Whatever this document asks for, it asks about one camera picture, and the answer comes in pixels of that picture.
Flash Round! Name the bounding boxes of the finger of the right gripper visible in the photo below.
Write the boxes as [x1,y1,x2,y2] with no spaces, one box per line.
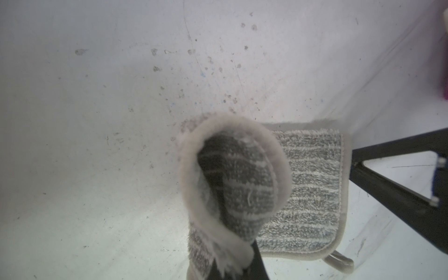
[350,128,448,253]

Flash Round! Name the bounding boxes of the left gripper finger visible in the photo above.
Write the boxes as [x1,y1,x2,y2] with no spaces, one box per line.
[210,241,269,280]

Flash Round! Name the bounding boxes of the grey striped dishcloth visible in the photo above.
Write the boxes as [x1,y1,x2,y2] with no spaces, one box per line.
[177,113,354,280]

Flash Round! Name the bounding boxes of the purple snack packet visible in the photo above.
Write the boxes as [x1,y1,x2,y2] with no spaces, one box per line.
[442,8,448,100]

